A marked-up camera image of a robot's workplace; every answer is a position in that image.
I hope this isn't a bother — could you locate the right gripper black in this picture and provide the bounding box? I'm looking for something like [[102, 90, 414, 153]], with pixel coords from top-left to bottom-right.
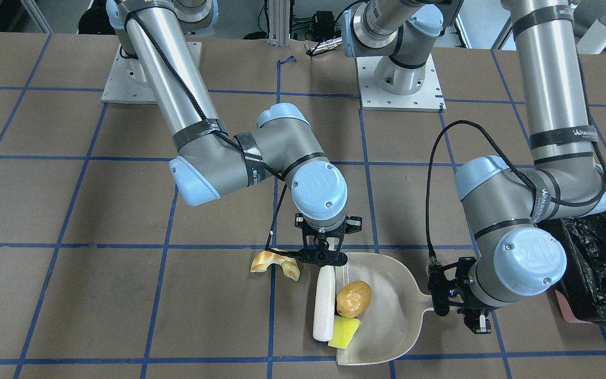
[[294, 213, 362, 267]]

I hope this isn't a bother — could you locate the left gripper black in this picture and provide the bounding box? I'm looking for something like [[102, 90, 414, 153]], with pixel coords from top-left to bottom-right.
[[427, 256, 493, 334]]

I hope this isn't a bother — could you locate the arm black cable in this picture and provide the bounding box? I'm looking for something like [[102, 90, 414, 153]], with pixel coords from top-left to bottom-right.
[[119, 5, 304, 260], [426, 50, 606, 264]]

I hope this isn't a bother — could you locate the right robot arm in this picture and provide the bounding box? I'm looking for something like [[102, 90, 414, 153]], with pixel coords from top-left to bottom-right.
[[107, 1, 362, 267]]

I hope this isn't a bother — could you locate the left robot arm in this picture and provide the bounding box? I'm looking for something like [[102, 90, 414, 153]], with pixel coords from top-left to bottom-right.
[[426, 1, 606, 334]]

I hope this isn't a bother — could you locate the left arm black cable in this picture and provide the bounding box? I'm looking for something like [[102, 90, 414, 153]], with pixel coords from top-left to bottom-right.
[[426, 50, 606, 264]]

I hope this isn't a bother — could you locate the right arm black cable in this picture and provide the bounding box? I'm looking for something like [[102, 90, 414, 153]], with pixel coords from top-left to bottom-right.
[[119, 5, 304, 260]]

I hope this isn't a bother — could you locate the beige plastic dustpan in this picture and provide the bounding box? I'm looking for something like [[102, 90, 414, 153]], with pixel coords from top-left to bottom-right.
[[335, 252, 433, 365]]

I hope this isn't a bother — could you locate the black trash bag bin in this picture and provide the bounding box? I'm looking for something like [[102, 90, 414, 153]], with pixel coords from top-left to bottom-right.
[[538, 211, 606, 326]]

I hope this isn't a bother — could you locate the toy potato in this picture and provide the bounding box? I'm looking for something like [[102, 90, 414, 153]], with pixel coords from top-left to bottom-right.
[[335, 281, 372, 318]]

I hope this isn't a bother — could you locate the yellow sponge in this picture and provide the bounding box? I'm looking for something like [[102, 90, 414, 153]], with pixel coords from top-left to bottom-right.
[[328, 316, 362, 350]]

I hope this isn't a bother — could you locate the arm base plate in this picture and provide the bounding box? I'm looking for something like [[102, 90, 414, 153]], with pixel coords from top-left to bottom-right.
[[102, 48, 158, 105], [356, 55, 447, 112]]

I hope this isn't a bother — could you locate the toy croissant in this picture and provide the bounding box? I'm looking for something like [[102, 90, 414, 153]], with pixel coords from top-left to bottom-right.
[[250, 248, 300, 282]]

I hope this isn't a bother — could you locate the beige hand brush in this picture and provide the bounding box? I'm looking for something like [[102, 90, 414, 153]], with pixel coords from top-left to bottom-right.
[[312, 265, 336, 343]]

